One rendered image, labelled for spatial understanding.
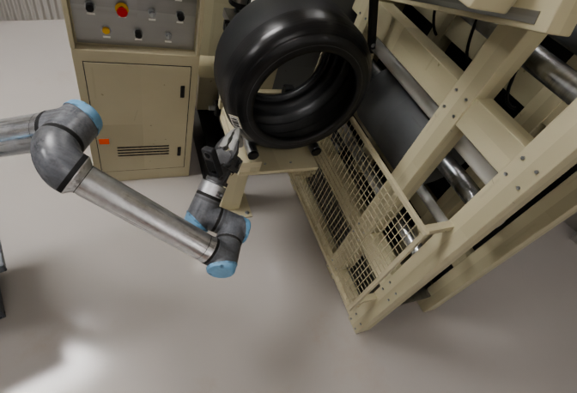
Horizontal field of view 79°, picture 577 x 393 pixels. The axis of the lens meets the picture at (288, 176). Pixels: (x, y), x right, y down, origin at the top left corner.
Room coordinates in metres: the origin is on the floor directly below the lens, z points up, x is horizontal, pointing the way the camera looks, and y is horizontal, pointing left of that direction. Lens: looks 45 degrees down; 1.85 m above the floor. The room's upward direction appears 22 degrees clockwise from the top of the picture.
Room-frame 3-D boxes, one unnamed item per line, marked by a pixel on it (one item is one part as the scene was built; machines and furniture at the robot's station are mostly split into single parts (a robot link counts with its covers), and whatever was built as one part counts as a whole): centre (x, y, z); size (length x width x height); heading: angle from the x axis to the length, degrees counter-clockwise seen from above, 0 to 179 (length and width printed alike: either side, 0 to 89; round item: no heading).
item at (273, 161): (1.20, 0.14, 0.80); 0.37 x 0.36 x 0.02; 125
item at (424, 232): (1.21, -0.26, 0.65); 0.90 x 0.02 x 0.70; 35
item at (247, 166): (1.12, 0.26, 0.84); 0.36 x 0.09 x 0.06; 35
